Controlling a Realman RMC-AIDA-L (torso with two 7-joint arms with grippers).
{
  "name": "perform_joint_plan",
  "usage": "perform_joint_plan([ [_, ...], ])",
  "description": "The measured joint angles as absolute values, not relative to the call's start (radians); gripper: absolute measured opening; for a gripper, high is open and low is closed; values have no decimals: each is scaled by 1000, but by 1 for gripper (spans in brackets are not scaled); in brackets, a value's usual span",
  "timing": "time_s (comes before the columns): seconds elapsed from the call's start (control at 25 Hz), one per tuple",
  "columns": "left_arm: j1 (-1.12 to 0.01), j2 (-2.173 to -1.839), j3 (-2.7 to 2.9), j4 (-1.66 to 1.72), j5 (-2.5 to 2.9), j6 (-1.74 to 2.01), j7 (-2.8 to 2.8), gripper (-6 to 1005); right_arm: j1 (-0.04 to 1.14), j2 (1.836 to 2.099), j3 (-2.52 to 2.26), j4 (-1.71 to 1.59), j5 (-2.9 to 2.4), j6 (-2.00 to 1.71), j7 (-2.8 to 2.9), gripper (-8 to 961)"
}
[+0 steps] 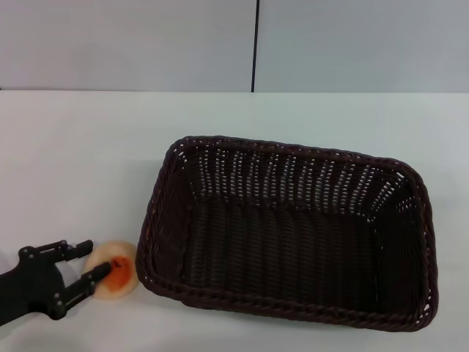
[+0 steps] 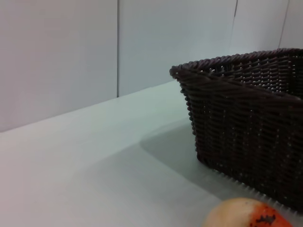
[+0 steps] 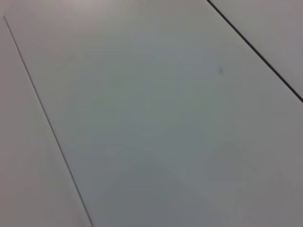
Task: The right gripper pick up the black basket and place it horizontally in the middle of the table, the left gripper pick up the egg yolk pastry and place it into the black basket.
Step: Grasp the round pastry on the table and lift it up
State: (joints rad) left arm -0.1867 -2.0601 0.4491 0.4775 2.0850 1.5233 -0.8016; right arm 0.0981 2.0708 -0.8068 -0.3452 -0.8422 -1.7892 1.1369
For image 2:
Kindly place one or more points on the round bun with orange topping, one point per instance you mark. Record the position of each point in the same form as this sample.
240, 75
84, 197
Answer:
246, 214

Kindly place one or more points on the dark brown woven basket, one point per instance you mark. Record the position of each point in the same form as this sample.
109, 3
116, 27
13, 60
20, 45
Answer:
248, 125

